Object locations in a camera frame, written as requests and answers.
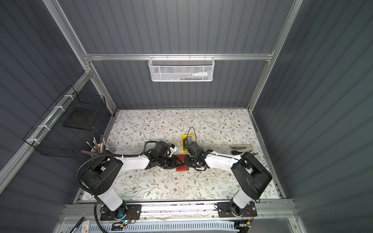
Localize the yellow plastic card tray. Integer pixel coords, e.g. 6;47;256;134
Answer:
182;134;196;153

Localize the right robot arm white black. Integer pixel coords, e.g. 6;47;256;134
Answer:
185;142;272;215

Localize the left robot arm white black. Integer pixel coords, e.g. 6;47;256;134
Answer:
75;141;184;212

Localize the floral table mat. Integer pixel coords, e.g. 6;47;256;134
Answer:
106;109;267;201

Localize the beige stapler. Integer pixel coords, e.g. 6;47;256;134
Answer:
229;144;254;155

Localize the white pen cup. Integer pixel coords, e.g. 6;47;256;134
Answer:
81;135;109;157

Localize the white tube in basket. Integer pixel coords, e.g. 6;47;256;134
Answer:
192;71;213;78

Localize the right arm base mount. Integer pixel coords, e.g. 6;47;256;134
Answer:
214;202;257;218

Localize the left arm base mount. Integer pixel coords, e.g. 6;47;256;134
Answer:
100;204;142;221

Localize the black corrugated cable conduit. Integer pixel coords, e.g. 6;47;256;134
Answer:
75;140;159;233

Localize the white wire mesh basket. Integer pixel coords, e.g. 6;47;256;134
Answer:
148;58;215;82

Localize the black wire mesh basket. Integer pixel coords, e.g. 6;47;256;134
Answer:
23;87;107;158

